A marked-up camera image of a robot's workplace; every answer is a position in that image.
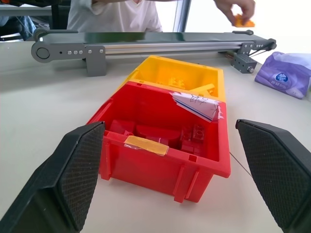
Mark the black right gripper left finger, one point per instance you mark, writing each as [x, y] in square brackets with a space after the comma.
[73, 174]

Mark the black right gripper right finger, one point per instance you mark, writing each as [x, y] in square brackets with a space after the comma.
[274, 170]

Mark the orange toy block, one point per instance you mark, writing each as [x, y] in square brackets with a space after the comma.
[243, 22]

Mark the dark grey perforated metal block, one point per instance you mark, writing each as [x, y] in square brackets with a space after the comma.
[243, 61]

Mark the grey conveyor belt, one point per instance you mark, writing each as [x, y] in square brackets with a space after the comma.
[136, 43]

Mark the person's bare hand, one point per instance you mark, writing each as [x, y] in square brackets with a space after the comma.
[236, 7]

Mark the yellow tape strip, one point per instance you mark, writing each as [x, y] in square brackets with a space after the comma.
[145, 144]

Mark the red studded brick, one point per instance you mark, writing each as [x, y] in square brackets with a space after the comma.
[194, 134]

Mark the red plastic bin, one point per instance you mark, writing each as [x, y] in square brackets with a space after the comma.
[155, 145]

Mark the red rounded block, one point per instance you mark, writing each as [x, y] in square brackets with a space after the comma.
[158, 133]

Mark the purple tissue pack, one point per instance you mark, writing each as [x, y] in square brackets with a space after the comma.
[284, 75]

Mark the torn white paper label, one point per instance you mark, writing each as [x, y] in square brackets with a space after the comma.
[198, 105]

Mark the yellow flat stick block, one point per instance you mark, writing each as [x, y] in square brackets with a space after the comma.
[202, 88]

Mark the yellow studded brick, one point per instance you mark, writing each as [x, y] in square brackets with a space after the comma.
[176, 82]

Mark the yellow plastic bin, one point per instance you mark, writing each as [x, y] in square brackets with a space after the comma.
[177, 72]

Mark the person in white shirt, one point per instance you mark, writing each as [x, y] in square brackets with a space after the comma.
[114, 14]

